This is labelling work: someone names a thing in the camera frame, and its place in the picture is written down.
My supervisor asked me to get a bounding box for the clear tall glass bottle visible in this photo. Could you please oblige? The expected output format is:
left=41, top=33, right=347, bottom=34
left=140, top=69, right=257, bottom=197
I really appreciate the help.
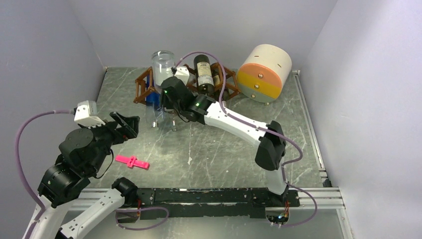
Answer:
left=145, top=100, right=164, bottom=128

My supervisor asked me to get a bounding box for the clear round glass bottle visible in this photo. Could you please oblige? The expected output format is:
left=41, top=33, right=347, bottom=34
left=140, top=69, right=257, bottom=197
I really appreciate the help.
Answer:
left=151, top=50, right=175, bottom=91

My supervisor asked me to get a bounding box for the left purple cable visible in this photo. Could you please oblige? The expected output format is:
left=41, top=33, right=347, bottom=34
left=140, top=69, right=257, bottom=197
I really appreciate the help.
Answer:
left=15, top=110, right=76, bottom=239

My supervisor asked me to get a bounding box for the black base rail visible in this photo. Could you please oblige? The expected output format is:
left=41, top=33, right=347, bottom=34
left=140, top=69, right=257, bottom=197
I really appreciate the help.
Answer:
left=66, top=187, right=343, bottom=220

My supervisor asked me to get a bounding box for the brown wooden wine rack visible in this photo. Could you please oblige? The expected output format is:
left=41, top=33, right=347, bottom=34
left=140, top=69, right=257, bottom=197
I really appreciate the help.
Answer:
left=133, top=61, right=241, bottom=106

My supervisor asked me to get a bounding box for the dark green wine bottle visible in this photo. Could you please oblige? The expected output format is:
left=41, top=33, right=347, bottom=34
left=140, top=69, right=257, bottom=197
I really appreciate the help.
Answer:
left=194, top=54, right=214, bottom=96

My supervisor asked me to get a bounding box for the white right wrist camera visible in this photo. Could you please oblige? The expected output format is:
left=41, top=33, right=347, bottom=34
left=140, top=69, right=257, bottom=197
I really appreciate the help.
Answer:
left=172, top=66, right=190, bottom=85

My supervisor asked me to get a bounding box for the cream orange yellow cylinder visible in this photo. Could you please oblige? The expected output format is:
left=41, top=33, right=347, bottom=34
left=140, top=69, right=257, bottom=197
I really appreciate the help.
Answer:
left=236, top=44, right=293, bottom=103

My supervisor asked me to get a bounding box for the olive green wine bottle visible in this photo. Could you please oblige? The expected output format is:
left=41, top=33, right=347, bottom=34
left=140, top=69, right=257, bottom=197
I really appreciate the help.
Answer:
left=212, top=62, right=231, bottom=101

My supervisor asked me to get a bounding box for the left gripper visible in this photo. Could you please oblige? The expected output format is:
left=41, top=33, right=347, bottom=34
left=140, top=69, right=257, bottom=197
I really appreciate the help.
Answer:
left=80, top=110, right=140, bottom=172

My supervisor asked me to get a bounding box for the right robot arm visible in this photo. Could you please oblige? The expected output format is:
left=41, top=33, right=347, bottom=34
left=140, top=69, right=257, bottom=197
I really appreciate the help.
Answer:
left=160, top=76, right=288, bottom=206

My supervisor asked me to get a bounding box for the pink plastic tool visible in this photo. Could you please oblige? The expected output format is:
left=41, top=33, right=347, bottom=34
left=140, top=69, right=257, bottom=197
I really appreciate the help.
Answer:
left=115, top=155, right=150, bottom=170

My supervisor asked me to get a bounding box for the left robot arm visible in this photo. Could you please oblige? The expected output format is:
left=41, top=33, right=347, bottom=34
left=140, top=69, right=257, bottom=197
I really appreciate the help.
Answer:
left=24, top=107, right=140, bottom=239

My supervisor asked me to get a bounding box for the blue square bottle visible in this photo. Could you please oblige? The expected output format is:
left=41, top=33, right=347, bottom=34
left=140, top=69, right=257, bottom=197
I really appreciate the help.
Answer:
left=145, top=76, right=160, bottom=110

